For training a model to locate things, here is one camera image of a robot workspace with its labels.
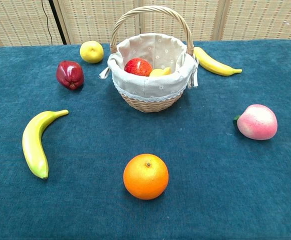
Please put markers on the yellow starfruit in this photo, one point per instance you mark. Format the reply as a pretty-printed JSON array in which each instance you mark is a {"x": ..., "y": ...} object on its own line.
[{"x": 160, "y": 72}]

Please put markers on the woven bamboo screen panel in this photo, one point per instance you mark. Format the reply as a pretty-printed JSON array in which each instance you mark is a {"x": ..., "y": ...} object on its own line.
[
  {"x": 18, "y": 20},
  {"x": 265, "y": 17},
  {"x": 98, "y": 17},
  {"x": 200, "y": 17}
]

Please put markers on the blue tablecloth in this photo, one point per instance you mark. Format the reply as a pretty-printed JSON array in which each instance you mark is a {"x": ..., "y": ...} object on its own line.
[{"x": 85, "y": 140}]

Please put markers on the pink peach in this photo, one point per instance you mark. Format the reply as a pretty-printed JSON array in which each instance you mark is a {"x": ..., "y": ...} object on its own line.
[{"x": 258, "y": 122}]

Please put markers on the bright red apple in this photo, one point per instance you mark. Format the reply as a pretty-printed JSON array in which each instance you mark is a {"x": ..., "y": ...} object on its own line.
[{"x": 138, "y": 67}]

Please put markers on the wicker basket with cloth liner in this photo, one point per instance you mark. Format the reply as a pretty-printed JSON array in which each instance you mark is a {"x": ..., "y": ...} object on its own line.
[{"x": 148, "y": 87}]

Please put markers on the large greenish yellow banana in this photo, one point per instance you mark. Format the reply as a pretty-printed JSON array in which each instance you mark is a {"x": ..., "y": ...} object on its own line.
[{"x": 33, "y": 150}]

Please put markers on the dark red wax apple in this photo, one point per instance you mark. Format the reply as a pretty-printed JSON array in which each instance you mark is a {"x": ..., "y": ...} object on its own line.
[{"x": 69, "y": 73}]

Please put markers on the small yellow banana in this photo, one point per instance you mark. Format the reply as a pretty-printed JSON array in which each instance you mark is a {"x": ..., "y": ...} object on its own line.
[{"x": 210, "y": 63}]

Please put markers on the orange fruit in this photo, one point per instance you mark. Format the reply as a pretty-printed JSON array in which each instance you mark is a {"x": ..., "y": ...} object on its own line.
[{"x": 145, "y": 177}]

